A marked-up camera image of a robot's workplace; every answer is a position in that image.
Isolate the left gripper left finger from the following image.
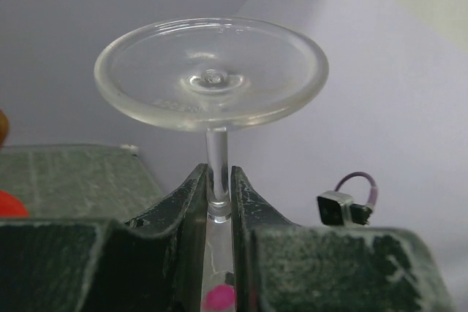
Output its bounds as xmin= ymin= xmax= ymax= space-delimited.
xmin=1 ymin=164 xmax=207 ymax=311

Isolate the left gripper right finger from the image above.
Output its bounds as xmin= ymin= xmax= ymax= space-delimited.
xmin=231 ymin=167 xmax=453 ymax=311

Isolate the clear flute glass two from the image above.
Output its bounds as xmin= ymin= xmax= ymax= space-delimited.
xmin=93 ymin=15 xmax=329 ymax=312

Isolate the red plastic wine glass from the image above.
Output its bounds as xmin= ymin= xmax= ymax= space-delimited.
xmin=0 ymin=191 xmax=29 ymax=218

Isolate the pink plastic wine glass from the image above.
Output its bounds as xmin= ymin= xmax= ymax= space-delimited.
xmin=203 ymin=284 xmax=235 ymax=311

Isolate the orange wooden shelf rack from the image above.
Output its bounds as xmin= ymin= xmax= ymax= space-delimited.
xmin=0 ymin=110 xmax=10 ymax=147

